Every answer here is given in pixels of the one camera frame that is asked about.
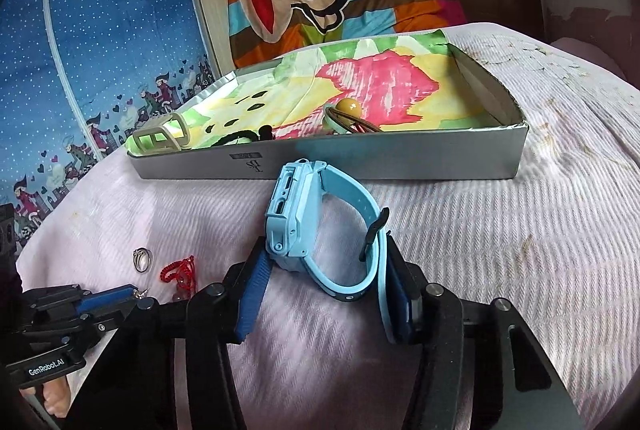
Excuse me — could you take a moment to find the beige hair claw clip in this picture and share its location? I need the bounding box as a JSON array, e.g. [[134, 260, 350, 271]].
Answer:
[[131, 110, 194, 157]]

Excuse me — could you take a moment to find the colourful printed cloth lining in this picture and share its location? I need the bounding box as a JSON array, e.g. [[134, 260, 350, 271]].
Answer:
[[131, 30, 483, 156]]

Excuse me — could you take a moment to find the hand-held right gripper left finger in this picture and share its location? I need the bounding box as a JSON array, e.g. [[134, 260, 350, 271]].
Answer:
[[65, 235, 275, 430]]

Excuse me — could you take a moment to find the grey cardboard box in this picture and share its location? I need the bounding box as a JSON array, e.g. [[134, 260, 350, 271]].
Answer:
[[126, 29, 530, 182]]

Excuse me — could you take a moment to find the pink pillow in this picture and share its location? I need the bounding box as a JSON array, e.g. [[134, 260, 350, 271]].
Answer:
[[550, 36, 632, 82]]

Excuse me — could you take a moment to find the red cord bracelet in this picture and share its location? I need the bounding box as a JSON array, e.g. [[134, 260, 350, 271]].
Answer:
[[159, 256, 197, 302]]

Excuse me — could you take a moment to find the dark wooden headboard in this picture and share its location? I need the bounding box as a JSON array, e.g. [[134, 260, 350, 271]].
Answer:
[[444, 0, 544, 44]]

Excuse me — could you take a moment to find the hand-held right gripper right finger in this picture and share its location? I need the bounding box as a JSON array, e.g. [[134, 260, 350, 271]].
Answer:
[[382, 237, 586, 430]]

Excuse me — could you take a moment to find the black hair tie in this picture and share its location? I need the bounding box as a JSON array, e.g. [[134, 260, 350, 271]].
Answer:
[[212, 126, 277, 149]]

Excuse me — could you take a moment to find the blue dotted fabric wardrobe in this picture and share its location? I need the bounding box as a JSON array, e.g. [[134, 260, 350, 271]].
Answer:
[[0, 0, 223, 261]]

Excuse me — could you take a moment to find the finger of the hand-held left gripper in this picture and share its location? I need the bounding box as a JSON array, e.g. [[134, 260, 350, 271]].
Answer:
[[30, 302, 151, 351], [22, 284, 140, 317]]

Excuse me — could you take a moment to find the brown hair tie yellow bead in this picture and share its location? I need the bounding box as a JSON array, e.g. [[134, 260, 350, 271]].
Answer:
[[323, 97, 384, 135]]

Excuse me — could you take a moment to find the silver ring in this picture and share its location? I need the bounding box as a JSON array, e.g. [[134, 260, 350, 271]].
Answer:
[[132, 247, 153, 274]]

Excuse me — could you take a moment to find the person's left hand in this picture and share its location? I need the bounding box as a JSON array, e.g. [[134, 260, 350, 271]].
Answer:
[[41, 376, 72, 417]]

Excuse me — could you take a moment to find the blue smartwatch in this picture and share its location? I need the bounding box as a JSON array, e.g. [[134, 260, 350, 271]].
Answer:
[[263, 158, 402, 342]]

